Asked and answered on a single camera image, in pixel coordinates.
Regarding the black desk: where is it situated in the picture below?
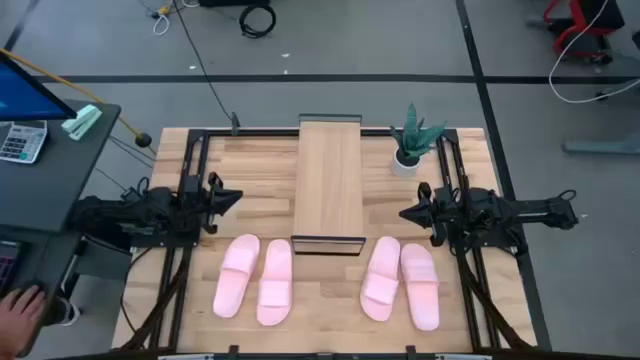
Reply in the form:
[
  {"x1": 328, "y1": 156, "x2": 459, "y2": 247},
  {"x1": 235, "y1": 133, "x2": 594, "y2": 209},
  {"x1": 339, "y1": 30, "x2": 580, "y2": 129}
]
[{"x1": 0, "y1": 98, "x2": 123, "y2": 321}]

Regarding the white cable with yellow plug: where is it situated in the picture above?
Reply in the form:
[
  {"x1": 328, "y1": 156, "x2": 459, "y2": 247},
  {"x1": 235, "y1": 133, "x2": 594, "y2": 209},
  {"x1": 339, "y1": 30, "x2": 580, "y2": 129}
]
[{"x1": 149, "y1": 0, "x2": 201, "y2": 37}]

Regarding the red black clamp tool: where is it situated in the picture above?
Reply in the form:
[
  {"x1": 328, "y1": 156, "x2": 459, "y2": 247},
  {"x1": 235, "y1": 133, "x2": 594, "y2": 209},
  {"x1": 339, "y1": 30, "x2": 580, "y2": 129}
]
[{"x1": 542, "y1": 0, "x2": 626, "y2": 65}]

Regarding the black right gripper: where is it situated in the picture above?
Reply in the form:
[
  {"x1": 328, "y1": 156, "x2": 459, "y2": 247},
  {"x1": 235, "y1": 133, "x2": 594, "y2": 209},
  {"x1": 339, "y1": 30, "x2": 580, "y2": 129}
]
[{"x1": 398, "y1": 182, "x2": 454, "y2": 247}]

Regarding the green plant in white pot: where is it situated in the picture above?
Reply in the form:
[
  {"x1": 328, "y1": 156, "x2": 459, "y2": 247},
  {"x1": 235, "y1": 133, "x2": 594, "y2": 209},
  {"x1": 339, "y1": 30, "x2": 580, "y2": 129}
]
[{"x1": 388, "y1": 102, "x2": 448, "y2": 179}]

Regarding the person's hand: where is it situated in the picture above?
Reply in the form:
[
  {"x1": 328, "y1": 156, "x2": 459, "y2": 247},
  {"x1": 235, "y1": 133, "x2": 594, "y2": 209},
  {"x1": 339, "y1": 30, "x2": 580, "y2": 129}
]
[{"x1": 0, "y1": 284, "x2": 47, "y2": 357}]

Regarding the grey calculator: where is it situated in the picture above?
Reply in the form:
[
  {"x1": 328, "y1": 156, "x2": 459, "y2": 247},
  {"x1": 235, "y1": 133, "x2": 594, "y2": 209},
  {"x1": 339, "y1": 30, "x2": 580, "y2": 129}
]
[{"x1": 0, "y1": 119, "x2": 49, "y2": 165}]

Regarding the coiled black cable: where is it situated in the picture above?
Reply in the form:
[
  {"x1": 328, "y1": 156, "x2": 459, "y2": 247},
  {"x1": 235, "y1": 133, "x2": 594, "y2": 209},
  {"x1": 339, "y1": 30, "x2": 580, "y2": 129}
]
[{"x1": 238, "y1": 3, "x2": 278, "y2": 40}]

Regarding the long white cable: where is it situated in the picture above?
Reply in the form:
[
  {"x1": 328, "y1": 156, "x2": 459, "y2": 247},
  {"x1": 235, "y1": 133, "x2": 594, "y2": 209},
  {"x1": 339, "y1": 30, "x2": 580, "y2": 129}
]
[{"x1": 548, "y1": 0, "x2": 640, "y2": 105}]

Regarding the thick yellow cable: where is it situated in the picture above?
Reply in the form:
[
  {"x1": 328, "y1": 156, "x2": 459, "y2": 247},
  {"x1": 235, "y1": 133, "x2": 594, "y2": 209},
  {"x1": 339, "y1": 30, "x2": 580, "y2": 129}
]
[{"x1": 0, "y1": 47, "x2": 154, "y2": 150}]

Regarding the wooden shelf black metal frame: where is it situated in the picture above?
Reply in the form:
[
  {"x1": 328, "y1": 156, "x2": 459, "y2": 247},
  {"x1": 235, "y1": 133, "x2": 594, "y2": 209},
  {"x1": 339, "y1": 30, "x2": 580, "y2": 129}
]
[{"x1": 290, "y1": 113, "x2": 368, "y2": 257}]

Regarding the long black cable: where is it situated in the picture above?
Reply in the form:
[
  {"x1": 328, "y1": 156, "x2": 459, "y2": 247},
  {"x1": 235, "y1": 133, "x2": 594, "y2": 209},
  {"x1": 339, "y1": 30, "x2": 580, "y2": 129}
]
[{"x1": 171, "y1": 0, "x2": 237, "y2": 124}]

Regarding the person's shoe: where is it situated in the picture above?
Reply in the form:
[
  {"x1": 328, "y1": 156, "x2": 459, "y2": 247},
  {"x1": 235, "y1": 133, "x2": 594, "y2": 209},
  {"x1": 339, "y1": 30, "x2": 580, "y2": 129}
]
[{"x1": 52, "y1": 295, "x2": 81, "y2": 327}]

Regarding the pink foam slide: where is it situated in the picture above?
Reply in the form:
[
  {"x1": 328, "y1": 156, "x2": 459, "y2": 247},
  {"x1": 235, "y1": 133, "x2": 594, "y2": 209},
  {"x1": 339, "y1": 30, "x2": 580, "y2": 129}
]
[
  {"x1": 399, "y1": 242, "x2": 442, "y2": 332},
  {"x1": 256, "y1": 238, "x2": 294, "y2": 327},
  {"x1": 359, "y1": 235, "x2": 402, "y2": 323},
  {"x1": 212, "y1": 233, "x2": 262, "y2": 320}
]

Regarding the black aluminium rig frame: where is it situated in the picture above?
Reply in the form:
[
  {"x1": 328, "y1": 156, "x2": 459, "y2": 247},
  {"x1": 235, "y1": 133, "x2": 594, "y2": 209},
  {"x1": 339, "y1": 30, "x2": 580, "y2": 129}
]
[{"x1": 117, "y1": 127, "x2": 541, "y2": 359}]

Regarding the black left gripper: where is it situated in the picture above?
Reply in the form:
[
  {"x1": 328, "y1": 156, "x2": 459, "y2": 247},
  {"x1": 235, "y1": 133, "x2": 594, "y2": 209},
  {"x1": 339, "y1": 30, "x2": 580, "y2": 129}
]
[{"x1": 192, "y1": 171, "x2": 245, "y2": 235}]

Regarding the mint green stapler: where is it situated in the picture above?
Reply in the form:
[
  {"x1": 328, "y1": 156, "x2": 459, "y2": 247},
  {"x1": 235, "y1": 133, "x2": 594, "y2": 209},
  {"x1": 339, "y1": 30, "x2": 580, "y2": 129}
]
[{"x1": 60, "y1": 103, "x2": 104, "y2": 142}]

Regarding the keyboard with purple keys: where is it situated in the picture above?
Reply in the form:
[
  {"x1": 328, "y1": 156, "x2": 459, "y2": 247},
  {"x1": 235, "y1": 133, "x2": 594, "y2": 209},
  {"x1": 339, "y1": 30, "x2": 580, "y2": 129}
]
[{"x1": 0, "y1": 239, "x2": 21, "y2": 294}]

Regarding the monitor with blue screen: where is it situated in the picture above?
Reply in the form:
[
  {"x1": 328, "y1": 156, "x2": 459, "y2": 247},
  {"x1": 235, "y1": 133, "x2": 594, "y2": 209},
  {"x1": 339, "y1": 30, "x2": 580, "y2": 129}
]
[{"x1": 0, "y1": 52, "x2": 79, "y2": 123}]

